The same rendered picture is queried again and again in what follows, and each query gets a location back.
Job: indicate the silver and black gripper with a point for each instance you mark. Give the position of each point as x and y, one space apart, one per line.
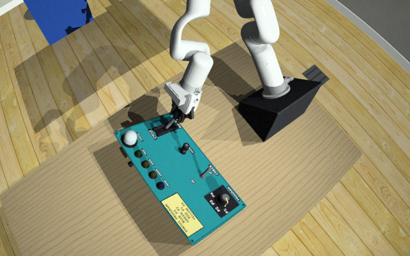
188 108

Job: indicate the teal control console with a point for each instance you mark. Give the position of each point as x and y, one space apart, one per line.
191 190

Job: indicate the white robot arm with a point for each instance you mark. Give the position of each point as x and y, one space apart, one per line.
257 35

